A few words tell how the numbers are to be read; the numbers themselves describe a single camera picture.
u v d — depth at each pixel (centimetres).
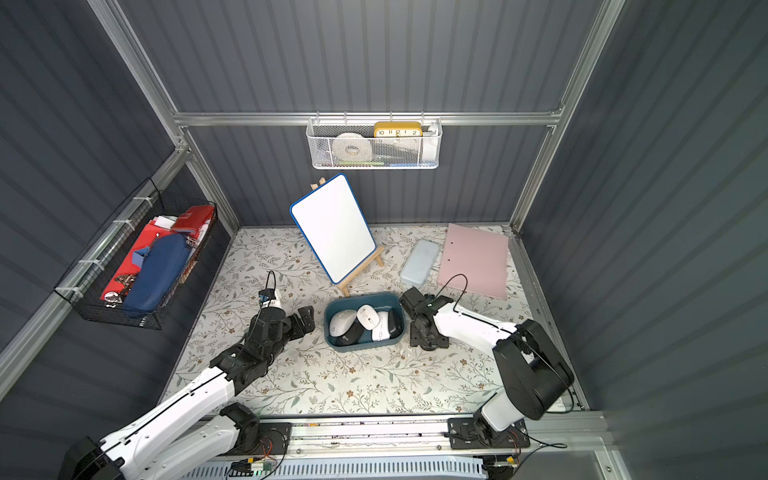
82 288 61
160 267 71
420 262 108
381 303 96
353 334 91
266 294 71
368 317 91
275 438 74
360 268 99
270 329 61
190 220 79
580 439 74
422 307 70
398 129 87
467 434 74
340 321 89
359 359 87
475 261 110
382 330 89
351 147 84
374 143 87
